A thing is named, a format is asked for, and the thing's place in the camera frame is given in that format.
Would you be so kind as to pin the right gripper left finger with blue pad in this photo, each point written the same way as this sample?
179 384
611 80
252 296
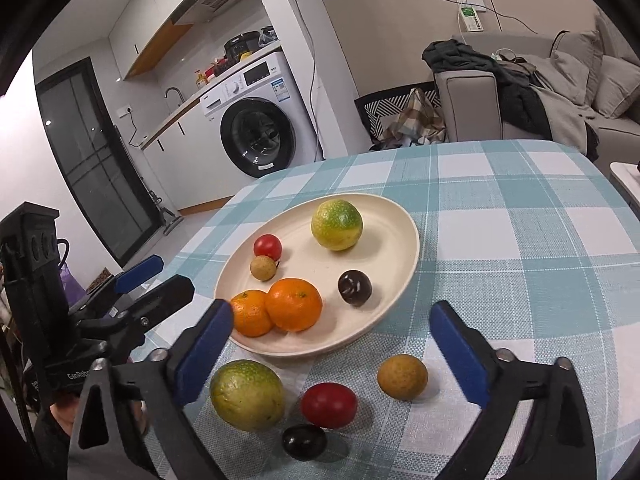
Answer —
106 443

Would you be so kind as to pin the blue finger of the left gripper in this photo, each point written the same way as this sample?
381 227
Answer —
135 272

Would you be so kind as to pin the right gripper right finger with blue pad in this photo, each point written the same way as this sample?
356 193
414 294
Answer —
557 441

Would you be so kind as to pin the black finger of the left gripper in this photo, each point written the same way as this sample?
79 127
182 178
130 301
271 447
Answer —
126 330

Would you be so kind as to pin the brown round fruit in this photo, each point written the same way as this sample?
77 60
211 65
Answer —
403 377

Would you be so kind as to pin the yellow green guava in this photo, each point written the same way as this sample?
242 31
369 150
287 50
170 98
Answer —
247 395

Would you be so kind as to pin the small brown longan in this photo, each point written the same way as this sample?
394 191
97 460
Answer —
263 268

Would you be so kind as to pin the dark plum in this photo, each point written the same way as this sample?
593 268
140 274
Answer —
304 442
354 287

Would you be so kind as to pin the large orange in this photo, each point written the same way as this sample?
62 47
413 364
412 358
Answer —
293 304

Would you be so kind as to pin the person's left hand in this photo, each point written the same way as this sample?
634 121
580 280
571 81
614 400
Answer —
64 412

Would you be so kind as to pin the small orange mandarin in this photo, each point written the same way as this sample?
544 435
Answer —
250 316

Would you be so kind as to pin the dark plum on plate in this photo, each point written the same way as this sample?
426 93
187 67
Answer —
354 287

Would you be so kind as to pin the dark glass door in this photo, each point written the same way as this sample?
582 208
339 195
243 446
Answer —
94 162

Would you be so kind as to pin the white kitchen counter cabinet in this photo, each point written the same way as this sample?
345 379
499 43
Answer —
190 163

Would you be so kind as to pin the cream oval plate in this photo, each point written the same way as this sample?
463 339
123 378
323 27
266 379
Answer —
387 252

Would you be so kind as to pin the large red tomato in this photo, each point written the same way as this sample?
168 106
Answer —
329 405

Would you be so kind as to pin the small red tomato on plate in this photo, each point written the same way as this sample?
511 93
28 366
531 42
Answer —
268 245

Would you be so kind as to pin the green yellow citrus on plate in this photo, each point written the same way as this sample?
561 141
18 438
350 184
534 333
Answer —
337 225

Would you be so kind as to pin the white washing machine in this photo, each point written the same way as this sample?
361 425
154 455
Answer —
260 120

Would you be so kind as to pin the plaid cloth on chair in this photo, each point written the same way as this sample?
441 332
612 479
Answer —
417 125

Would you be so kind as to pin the white side table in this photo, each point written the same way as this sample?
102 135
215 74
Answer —
626 179

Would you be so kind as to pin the black patterned chair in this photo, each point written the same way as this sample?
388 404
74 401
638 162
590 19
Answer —
377 110

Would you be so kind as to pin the black clothes on sofa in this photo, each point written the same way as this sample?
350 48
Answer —
481 95

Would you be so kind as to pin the grey sofa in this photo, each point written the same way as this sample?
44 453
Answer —
565 73

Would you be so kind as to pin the grey sofa cushion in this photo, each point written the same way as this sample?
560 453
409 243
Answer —
618 88

